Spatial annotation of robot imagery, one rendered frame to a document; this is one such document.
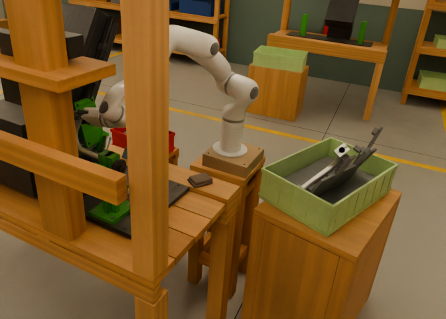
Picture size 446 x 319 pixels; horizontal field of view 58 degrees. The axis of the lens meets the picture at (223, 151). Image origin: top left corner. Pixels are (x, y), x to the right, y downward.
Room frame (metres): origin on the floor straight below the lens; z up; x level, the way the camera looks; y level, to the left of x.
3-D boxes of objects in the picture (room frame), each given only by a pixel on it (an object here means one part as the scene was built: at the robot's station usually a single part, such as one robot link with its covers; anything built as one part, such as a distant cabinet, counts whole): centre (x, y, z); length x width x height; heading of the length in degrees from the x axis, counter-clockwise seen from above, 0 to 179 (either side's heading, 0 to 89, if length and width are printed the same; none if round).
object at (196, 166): (1.98, -0.04, 0.83); 0.32 x 0.32 x 0.04; 66
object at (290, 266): (1.75, -0.58, 0.39); 0.68 x 0.52 x 0.79; 145
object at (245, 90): (1.96, -0.07, 1.22); 0.19 x 0.12 x 0.24; 48
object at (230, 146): (1.98, -0.04, 1.01); 0.19 x 0.19 x 0.18
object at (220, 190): (1.90, 0.61, 0.82); 1.50 x 0.14 x 0.15; 65
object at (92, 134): (1.67, 0.64, 1.17); 0.13 x 0.12 x 0.20; 65
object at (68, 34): (1.32, 0.56, 1.59); 0.15 x 0.07 x 0.07; 65
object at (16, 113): (1.57, 0.89, 1.07); 0.30 x 0.18 x 0.34; 65
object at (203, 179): (1.65, 0.10, 0.91); 0.10 x 0.08 x 0.03; 123
